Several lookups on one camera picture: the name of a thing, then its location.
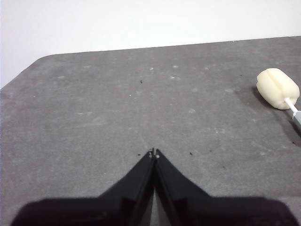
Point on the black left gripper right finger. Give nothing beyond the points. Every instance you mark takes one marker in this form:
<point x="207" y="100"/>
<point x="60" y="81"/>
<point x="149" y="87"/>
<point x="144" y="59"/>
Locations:
<point x="211" y="209"/>

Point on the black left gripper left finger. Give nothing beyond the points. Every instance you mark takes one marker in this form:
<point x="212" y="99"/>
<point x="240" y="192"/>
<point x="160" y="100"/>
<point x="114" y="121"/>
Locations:
<point x="105" y="209"/>

